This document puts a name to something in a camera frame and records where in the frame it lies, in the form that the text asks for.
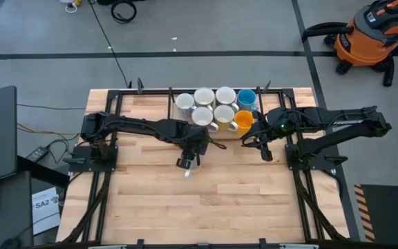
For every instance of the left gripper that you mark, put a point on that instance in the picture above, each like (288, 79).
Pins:
(195, 140)

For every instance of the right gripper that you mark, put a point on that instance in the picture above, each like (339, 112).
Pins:
(275, 122)

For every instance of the yellow faceted mug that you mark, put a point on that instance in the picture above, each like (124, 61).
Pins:
(244, 121)

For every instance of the light blue mug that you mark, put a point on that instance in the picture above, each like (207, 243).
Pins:
(246, 98)

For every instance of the white mug blue floral pattern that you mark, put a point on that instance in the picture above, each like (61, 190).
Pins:
(184, 102)

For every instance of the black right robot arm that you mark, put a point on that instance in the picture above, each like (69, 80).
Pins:
(340, 121)

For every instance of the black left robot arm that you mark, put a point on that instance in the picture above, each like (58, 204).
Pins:
(133, 124)

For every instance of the black yellow striped mat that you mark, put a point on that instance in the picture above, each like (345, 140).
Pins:
(389, 214)

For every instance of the orange shop vacuum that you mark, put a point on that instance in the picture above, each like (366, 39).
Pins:
(365, 45)

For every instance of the black power adapter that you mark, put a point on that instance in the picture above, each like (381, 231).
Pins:
(37, 154)

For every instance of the white printed paper sheet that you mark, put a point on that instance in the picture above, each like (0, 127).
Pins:
(45, 211)

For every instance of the black computer mouse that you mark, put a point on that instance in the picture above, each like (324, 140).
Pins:
(10, 243)

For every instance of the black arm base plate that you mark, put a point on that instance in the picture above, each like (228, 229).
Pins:
(320, 162)
(81, 162)

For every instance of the black frame wooden shelf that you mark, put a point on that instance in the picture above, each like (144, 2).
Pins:
(170, 103)

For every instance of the black aluminium table frame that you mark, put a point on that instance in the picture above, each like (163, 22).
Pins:
(171, 247)

